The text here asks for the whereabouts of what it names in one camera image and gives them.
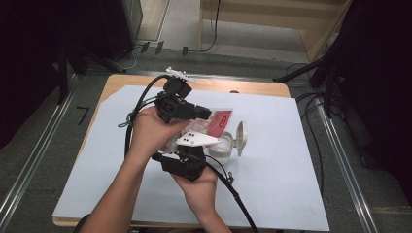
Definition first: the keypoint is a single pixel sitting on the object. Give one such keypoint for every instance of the black metal stand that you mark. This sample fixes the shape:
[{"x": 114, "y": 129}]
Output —
[
  {"x": 301, "y": 69},
  {"x": 63, "y": 81}
]

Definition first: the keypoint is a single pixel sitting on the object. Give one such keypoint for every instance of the white paper sheet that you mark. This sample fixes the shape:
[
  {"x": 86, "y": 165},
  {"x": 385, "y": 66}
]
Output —
[{"x": 275, "y": 178}]

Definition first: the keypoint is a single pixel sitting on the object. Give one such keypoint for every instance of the red and white spout pouch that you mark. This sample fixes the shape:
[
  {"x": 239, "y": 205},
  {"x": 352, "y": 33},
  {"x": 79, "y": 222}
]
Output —
[{"x": 220, "y": 123}]

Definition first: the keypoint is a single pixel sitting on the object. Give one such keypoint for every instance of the clear container with flip lid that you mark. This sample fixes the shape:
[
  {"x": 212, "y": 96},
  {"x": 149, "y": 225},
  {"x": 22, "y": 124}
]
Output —
[{"x": 239, "y": 136}]

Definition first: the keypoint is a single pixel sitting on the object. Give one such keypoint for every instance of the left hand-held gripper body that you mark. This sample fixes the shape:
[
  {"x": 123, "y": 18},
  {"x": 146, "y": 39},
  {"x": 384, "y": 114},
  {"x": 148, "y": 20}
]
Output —
[{"x": 171, "y": 105}]

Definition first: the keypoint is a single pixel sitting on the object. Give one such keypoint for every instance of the small dark floor bracket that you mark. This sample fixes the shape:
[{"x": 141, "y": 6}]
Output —
[
  {"x": 159, "y": 47},
  {"x": 145, "y": 47},
  {"x": 185, "y": 50}
]

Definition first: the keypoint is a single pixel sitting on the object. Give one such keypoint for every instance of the light wooden shelf unit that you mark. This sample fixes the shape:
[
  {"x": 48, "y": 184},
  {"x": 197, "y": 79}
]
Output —
[{"x": 259, "y": 22}]

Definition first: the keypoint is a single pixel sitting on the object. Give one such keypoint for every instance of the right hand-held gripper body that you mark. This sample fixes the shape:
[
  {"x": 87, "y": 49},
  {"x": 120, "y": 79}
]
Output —
[{"x": 188, "y": 163}]

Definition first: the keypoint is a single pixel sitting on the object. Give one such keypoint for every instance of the metal floor rail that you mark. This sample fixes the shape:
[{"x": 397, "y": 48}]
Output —
[
  {"x": 31, "y": 161},
  {"x": 346, "y": 168}
]

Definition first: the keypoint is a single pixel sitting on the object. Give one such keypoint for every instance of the dark curtain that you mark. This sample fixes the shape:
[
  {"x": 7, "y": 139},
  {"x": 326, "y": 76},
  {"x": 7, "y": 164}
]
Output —
[
  {"x": 26, "y": 64},
  {"x": 382, "y": 97}
]

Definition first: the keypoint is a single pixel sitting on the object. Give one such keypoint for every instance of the black cabinet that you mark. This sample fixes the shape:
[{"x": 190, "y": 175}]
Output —
[{"x": 115, "y": 26}]

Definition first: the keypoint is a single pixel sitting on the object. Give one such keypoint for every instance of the person's right hand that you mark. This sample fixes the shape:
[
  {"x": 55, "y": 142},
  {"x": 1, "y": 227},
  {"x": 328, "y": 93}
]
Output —
[{"x": 199, "y": 192}]

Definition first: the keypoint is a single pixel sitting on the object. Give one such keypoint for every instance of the person's left hand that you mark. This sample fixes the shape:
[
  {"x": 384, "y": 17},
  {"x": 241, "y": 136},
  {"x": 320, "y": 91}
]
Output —
[{"x": 150, "y": 134}]

